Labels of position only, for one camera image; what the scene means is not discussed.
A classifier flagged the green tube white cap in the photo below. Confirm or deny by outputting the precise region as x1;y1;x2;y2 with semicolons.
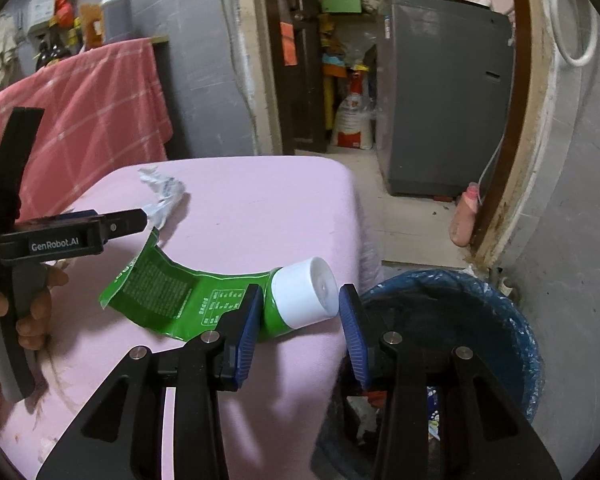
99;229;339;341

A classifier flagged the white paper scrap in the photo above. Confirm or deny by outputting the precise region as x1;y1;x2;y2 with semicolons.
138;167;186;230

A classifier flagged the blue-lined trash bin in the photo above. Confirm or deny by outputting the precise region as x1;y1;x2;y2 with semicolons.
317;270;554;479

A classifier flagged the person's left hand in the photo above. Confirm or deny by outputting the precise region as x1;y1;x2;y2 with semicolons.
0;263;70;366

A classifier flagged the red checked cloth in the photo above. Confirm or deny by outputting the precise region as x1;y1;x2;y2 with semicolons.
0;38;173;219

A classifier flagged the dark soy sauce bottle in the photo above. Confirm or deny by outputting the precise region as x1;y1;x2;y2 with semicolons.
35;18;72;70

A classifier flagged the pink bottle on floor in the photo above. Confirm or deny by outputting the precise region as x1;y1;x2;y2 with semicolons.
449;182;480;247

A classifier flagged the pink floral table cloth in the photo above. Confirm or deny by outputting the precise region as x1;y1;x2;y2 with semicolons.
0;155;378;479

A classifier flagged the orange snack packet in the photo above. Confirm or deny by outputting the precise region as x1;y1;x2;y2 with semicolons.
80;3;104;50

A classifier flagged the large dark vinegar jug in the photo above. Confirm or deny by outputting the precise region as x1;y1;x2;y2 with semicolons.
100;0;133;44

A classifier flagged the white red rice sack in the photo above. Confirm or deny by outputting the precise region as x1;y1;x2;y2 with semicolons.
330;70;374;151

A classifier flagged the dark wooden door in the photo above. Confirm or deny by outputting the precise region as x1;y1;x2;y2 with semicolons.
264;0;327;155

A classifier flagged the grey washing machine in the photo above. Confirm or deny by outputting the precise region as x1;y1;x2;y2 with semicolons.
376;0;514;197

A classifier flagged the green box on shelf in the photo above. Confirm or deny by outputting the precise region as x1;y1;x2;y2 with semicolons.
322;0;362;14

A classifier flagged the white wall box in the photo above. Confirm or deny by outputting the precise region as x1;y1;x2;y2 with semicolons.
27;0;55;34

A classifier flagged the white hose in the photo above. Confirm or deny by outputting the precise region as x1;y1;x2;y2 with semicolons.
549;0;600;68

